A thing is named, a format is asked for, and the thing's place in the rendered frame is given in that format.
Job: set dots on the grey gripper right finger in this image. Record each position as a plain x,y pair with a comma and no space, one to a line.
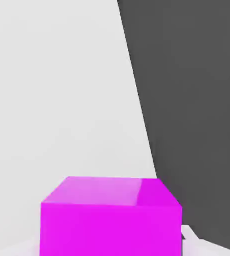
202,246

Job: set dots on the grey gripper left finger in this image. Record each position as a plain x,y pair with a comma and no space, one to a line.
21,250

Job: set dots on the small magenta cube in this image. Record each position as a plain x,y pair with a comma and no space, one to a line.
110,224

